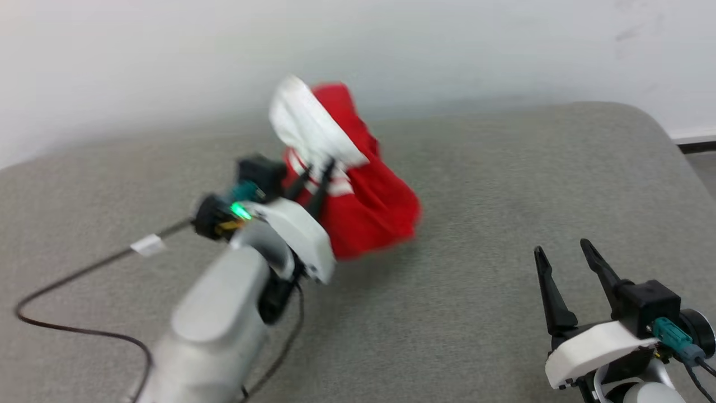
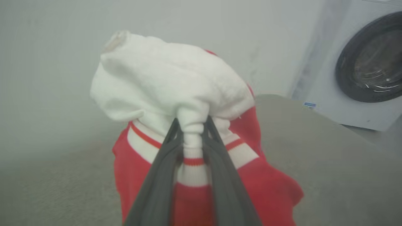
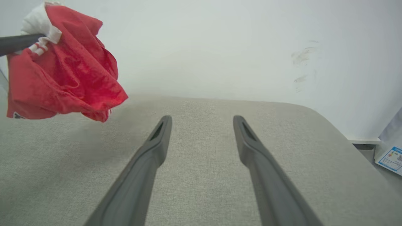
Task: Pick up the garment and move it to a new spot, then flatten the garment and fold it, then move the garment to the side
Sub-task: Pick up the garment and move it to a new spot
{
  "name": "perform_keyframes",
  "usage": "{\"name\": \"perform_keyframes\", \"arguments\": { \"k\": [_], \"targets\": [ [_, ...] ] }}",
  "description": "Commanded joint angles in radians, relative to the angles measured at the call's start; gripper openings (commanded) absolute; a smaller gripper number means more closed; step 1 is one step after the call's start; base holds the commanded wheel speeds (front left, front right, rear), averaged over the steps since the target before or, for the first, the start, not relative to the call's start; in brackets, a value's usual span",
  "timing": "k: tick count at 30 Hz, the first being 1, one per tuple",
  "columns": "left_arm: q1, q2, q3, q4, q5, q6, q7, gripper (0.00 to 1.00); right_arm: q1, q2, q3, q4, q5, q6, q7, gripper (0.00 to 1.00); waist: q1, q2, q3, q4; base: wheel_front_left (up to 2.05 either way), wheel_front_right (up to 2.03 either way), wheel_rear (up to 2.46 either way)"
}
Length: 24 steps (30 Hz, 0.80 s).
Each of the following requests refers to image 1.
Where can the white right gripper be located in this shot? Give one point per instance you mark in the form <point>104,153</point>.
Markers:
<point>598,350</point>

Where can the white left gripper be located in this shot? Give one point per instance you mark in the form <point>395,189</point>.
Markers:
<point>302,235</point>

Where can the red white basketball jersey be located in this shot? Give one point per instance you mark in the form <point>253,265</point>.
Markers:
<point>369,215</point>

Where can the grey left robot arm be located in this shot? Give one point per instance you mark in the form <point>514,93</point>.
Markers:
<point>218,324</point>

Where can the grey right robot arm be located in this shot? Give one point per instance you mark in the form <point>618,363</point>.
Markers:
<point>643,386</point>

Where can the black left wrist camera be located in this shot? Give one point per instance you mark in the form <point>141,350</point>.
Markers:
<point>262,170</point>

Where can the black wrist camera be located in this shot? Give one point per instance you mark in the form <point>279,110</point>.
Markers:
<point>262,170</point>
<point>651,305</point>

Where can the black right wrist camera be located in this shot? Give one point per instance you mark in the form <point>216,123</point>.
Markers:
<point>651,305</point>

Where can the white wall baseboard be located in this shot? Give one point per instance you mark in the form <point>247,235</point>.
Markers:
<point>696,136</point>

